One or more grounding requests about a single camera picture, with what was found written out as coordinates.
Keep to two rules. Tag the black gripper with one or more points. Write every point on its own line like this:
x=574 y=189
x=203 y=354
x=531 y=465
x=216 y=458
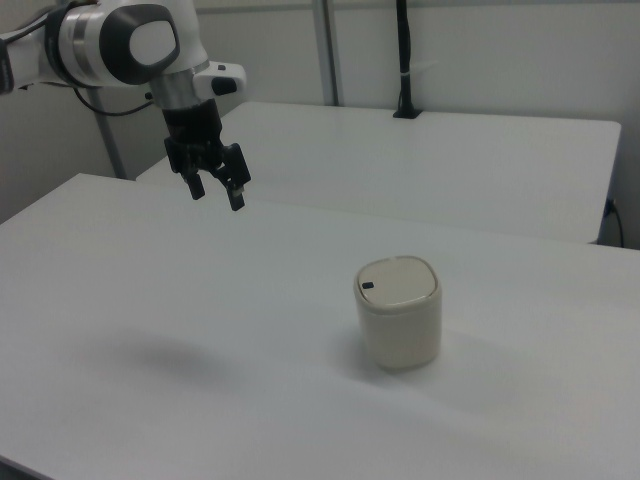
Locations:
x=192 y=125

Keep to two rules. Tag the cream bin lid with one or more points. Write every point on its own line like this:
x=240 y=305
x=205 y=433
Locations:
x=397 y=280

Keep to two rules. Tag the cream trash bin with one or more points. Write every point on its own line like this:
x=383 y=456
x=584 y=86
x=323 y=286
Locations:
x=400 y=340

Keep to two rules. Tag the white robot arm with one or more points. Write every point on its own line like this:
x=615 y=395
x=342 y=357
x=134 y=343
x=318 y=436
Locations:
x=150 y=45

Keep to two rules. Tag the white side table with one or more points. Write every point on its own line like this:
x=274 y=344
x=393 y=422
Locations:
x=400 y=165

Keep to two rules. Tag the black stand pole with clamp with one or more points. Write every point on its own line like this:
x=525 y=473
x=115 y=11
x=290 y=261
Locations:
x=404 y=50

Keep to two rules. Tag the grey metal frame post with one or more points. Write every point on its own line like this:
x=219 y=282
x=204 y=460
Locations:
x=112 y=150
x=327 y=50

